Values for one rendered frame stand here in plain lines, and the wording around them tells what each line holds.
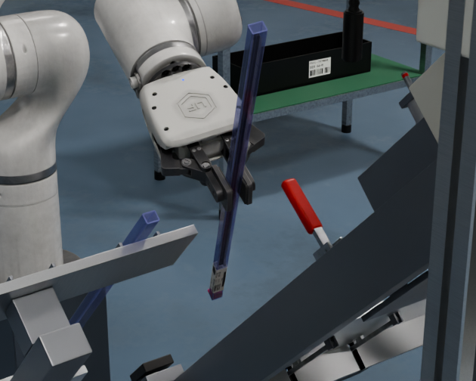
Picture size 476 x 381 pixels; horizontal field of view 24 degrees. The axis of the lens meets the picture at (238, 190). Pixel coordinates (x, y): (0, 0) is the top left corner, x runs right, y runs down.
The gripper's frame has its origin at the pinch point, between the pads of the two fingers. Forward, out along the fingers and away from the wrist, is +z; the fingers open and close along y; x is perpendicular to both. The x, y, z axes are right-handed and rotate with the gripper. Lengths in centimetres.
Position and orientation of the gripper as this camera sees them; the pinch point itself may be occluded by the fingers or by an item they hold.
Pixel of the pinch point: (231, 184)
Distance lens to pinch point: 112.8
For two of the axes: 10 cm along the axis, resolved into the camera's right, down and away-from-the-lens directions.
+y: 9.1, -3.0, 2.8
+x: -0.2, 6.5, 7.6
